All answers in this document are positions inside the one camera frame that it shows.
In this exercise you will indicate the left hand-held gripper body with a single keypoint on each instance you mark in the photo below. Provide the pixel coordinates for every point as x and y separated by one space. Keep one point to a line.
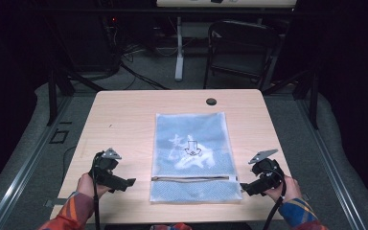
103 166

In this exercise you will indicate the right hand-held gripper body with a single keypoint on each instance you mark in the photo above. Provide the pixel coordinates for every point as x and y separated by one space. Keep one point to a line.
268 174

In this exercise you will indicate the blue mesh zipper bag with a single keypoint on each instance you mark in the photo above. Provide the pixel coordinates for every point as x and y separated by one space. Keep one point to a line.
193 150

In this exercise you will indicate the person's left hand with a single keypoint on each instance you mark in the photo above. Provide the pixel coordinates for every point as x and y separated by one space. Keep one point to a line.
87 187

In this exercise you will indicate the person's right hand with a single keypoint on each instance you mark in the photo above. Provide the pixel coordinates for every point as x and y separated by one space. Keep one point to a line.
290 190

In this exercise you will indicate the person's red patterned clothing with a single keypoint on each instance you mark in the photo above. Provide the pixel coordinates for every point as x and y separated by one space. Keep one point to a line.
171 227

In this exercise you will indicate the black metal stand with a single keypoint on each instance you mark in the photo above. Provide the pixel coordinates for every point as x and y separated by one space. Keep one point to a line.
313 96
52 96

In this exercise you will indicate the black computer tower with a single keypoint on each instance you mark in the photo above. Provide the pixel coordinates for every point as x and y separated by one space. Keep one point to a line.
86 44

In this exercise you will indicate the white table leg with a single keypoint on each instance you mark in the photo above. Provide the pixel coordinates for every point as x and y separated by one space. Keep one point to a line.
179 51

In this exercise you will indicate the black folding chair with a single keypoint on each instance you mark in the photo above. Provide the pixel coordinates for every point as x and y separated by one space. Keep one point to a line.
242 38

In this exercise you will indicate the grey table bracket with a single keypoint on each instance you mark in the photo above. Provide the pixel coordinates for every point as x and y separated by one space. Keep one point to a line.
56 202

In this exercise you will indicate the aluminium floor rail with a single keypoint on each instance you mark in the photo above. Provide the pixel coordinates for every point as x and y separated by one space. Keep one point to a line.
22 172
332 172

